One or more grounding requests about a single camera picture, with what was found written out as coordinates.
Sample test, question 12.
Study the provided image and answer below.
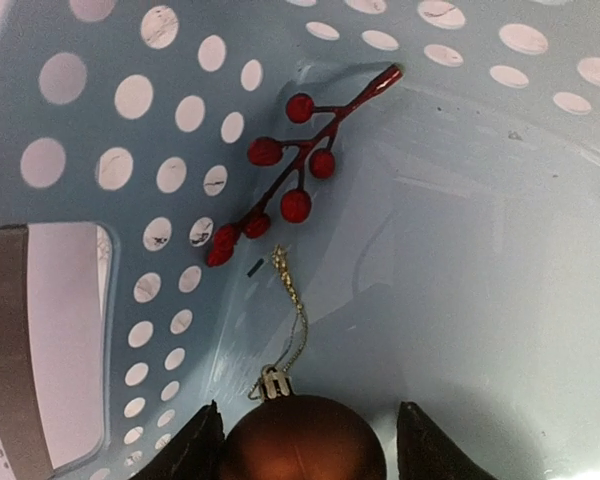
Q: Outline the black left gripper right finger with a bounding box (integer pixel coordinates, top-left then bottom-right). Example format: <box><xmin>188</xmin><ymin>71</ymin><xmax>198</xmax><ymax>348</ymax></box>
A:
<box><xmin>396</xmin><ymin>402</ymin><xmax>495</xmax><ymax>480</ymax></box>

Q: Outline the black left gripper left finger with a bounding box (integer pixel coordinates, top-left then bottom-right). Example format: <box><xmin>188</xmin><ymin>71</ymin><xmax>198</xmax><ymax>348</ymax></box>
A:
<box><xmin>133</xmin><ymin>401</ymin><xmax>225</xmax><ymax>480</ymax></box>

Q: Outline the dark red bauble ornament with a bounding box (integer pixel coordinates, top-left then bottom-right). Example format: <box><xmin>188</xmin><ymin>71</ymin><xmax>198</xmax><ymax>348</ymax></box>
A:
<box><xmin>213</xmin><ymin>246</ymin><xmax>388</xmax><ymax>480</ymax></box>

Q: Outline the light blue perforated plastic basket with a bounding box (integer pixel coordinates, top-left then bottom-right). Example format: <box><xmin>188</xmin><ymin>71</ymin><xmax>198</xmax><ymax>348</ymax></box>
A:
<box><xmin>0</xmin><ymin>1</ymin><xmax>600</xmax><ymax>479</ymax></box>

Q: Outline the red berry sprig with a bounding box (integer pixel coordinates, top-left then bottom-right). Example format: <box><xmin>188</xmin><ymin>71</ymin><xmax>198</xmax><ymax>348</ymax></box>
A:
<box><xmin>206</xmin><ymin>63</ymin><xmax>404</xmax><ymax>268</ymax></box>

